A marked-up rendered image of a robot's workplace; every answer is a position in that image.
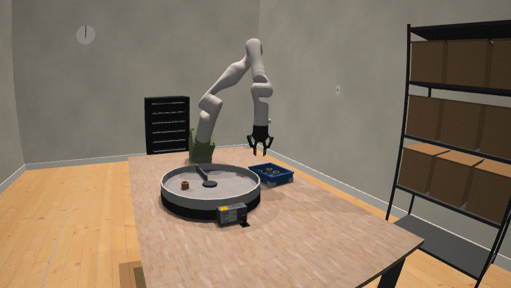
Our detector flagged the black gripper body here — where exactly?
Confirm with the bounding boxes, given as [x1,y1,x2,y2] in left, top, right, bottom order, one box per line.
[252,125,269,143]

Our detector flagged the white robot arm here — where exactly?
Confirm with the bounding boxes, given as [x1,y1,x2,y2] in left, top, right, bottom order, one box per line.
[196,39,273,143]

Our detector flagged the blue crate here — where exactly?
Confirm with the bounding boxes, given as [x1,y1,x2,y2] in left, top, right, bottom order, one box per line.
[248,163,294,187]

